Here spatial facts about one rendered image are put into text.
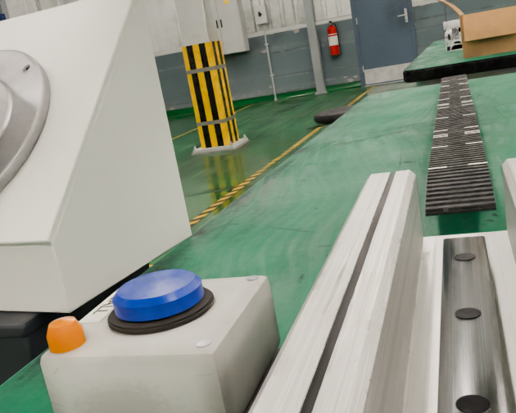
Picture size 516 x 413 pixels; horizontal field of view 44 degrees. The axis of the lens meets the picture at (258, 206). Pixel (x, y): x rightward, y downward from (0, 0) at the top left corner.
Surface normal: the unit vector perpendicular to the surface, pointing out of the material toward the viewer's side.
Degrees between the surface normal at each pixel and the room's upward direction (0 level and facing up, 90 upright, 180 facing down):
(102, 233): 90
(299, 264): 0
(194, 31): 90
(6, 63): 45
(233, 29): 90
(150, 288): 3
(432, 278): 0
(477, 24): 63
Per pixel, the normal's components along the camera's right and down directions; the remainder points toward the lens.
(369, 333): 0.55, -0.74
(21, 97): -0.42, -0.47
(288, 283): -0.18, -0.96
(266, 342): 0.95, -0.10
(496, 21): -0.38, -0.18
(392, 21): -0.31, 0.28
